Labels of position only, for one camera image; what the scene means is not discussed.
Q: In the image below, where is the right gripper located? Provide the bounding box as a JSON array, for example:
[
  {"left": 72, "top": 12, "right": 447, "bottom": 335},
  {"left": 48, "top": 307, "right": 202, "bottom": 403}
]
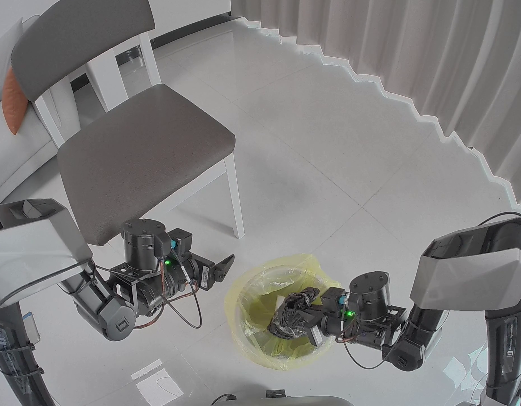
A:
[{"left": 294, "top": 306, "right": 359, "bottom": 348}]

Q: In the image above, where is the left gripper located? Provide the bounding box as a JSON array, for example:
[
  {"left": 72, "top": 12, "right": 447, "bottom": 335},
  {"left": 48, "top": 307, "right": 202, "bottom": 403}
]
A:
[{"left": 164, "top": 254, "right": 236, "bottom": 300}]

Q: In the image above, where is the black plastic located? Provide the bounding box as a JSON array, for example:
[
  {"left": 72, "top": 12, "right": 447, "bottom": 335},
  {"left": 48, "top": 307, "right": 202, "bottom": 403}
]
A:
[{"left": 267, "top": 287, "right": 321, "bottom": 341}]

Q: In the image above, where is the yellow plastic bag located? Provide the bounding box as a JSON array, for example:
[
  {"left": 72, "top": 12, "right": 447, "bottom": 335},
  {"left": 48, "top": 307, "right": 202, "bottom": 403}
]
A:
[{"left": 223, "top": 252, "right": 344, "bottom": 371}]

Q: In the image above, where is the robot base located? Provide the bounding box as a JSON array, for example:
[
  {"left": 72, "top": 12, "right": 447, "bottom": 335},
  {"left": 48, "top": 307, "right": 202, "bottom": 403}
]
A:
[{"left": 243, "top": 389, "right": 343, "bottom": 406}]

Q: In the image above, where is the clear trash bin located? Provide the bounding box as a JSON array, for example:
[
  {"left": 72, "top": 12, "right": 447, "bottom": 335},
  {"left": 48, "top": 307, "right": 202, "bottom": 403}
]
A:
[{"left": 237, "top": 265, "right": 335, "bottom": 360}]

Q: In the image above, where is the grey and white chair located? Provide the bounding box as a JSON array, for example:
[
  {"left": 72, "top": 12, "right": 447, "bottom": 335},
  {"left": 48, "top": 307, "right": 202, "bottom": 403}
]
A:
[{"left": 10, "top": 0, "right": 245, "bottom": 248}]

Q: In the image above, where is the white sofa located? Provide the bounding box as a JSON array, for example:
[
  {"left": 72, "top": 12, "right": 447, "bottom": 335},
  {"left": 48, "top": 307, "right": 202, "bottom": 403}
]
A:
[{"left": 0, "top": 15, "right": 59, "bottom": 210}]

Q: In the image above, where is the orange cushion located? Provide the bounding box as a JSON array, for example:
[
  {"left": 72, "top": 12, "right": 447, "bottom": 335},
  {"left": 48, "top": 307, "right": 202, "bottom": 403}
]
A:
[{"left": 1, "top": 67, "right": 29, "bottom": 137}]

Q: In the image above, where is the beige curtain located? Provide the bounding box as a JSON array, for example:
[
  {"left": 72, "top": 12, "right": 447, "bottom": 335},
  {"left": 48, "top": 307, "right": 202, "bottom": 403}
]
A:
[{"left": 229, "top": 0, "right": 521, "bottom": 211}]

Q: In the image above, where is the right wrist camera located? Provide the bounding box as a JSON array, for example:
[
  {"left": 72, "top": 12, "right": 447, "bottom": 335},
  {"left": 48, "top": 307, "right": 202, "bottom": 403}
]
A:
[{"left": 321, "top": 287, "right": 344, "bottom": 313}]

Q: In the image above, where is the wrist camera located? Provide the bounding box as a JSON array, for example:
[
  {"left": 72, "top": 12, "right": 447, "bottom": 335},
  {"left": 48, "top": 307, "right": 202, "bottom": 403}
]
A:
[
  {"left": 321, "top": 287, "right": 344, "bottom": 313},
  {"left": 167, "top": 228, "right": 194, "bottom": 258}
]

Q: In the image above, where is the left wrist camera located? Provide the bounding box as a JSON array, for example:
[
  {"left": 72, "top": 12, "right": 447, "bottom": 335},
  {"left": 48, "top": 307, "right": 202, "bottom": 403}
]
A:
[{"left": 167, "top": 228, "right": 194, "bottom": 258}]

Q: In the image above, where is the black cable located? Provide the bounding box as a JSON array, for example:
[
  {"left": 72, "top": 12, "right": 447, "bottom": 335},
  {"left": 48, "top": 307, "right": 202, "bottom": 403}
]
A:
[
  {"left": 344, "top": 339, "right": 389, "bottom": 370},
  {"left": 160, "top": 275, "right": 203, "bottom": 330}
]

